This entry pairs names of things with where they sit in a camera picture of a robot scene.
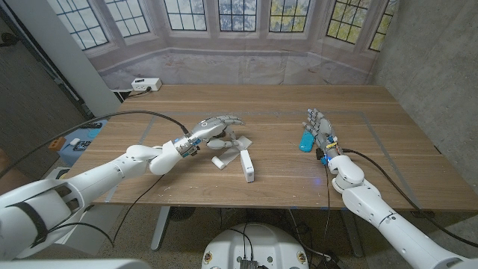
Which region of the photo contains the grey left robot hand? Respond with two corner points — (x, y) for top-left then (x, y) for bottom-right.
(173, 114), (246, 158)

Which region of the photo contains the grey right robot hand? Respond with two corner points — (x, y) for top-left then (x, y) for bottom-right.
(302, 108), (342, 158)

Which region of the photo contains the white gauze bandage strip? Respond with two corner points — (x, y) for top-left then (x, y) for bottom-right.
(211, 134), (253, 170)

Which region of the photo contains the white USB stick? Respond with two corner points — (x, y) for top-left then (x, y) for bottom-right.
(240, 149), (255, 183)

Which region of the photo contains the blue plastic case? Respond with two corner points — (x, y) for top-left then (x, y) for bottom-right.
(299, 129), (316, 153)

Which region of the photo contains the white power strip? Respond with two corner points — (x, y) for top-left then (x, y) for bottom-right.
(131, 77), (163, 93)

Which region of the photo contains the printed window backdrop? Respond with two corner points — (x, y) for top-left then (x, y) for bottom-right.
(46, 0), (399, 90)

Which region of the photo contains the black round fan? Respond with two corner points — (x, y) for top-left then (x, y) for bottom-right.
(170, 206), (196, 221)

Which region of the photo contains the grey table leg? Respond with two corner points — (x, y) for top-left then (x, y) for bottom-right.
(341, 209), (363, 258)
(151, 205), (171, 251)

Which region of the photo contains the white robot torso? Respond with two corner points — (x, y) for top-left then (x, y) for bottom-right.
(201, 223), (310, 269)

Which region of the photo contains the black power adapter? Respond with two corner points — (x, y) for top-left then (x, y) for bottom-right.
(317, 253), (348, 269)

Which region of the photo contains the orange brick block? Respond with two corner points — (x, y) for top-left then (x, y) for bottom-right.
(48, 136), (66, 152)

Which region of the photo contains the white black floor mat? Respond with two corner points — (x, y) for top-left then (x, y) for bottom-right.
(37, 166), (74, 182)

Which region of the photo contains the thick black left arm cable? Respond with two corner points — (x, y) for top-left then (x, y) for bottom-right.
(0, 109), (191, 179)

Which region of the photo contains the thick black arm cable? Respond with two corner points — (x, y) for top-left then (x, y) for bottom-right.
(0, 109), (191, 179)
(341, 148), (478, 249)

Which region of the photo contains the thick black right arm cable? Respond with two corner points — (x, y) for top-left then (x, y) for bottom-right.
(341, 148), (478, 249)

